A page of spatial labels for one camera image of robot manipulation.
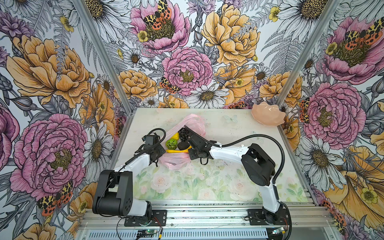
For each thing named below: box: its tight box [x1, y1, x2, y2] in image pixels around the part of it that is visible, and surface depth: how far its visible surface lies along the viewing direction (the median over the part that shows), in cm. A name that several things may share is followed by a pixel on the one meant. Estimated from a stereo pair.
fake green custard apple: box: [166, 139, 178, 150], surface depth 98 cm
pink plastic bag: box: [159, 114, 206, 170], surface depth 93 cm
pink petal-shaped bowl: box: [251, 101, 286, 126], surface depth 123 cm
